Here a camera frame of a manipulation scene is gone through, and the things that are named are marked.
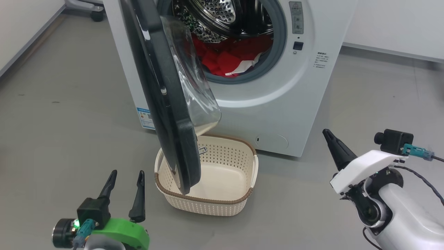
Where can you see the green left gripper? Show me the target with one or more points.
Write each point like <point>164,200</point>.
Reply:
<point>128,234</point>

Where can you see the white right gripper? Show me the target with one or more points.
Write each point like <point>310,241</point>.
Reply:
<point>364,166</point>

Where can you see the black round glass washer door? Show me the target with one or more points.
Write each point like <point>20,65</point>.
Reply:
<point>166,114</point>

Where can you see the red jersey with white trim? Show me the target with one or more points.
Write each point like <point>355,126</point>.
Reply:
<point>229,59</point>

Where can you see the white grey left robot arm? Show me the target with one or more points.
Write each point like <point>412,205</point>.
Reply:
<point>104,246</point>

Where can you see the white front-load washing machine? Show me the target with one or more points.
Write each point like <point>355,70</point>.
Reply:
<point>277,104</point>

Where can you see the cream perforated basket brown rim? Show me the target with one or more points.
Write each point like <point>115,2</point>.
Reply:
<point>222,180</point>

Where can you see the stainless steel washing machine drum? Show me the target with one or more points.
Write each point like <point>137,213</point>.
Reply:
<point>222,17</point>

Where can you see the round white filter cover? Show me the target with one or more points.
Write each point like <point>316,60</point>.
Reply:
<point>272,141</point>

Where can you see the blue energy label sticker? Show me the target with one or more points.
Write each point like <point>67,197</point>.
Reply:
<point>145,118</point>

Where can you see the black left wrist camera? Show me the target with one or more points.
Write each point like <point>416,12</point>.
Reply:
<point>93,210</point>

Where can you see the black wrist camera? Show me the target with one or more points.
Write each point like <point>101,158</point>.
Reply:
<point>93,210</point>
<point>395,140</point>

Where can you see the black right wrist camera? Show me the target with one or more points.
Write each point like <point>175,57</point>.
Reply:
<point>395,140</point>

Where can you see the grey frame foot black caster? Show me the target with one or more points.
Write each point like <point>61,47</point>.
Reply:
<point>97,15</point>

